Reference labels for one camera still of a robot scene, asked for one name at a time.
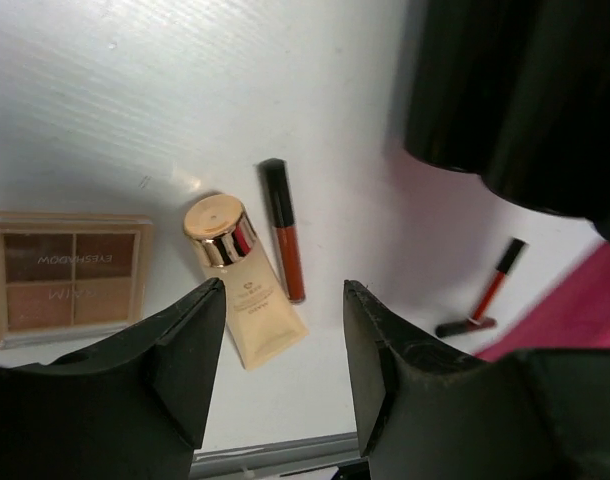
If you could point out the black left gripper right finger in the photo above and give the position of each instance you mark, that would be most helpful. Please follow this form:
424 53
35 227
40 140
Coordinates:
425 410

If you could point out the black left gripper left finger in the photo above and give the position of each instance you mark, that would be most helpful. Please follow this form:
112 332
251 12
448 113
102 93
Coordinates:
132 406

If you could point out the gold-capped beige foundation tube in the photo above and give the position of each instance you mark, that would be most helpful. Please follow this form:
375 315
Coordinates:
261 320

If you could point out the pink top drawer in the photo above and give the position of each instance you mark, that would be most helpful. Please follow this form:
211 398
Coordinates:
575 314

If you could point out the black drawer organizer cabinet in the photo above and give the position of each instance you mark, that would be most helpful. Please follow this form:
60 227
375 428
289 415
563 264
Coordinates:
518 93

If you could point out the dark red lip gloss tube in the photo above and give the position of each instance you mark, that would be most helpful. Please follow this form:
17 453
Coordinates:
462 327

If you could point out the four-colour eyeshadow palette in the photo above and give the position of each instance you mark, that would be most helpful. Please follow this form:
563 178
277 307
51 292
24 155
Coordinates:
70 276

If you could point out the red lip gloss upright tube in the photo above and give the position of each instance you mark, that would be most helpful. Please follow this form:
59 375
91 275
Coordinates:
501 271

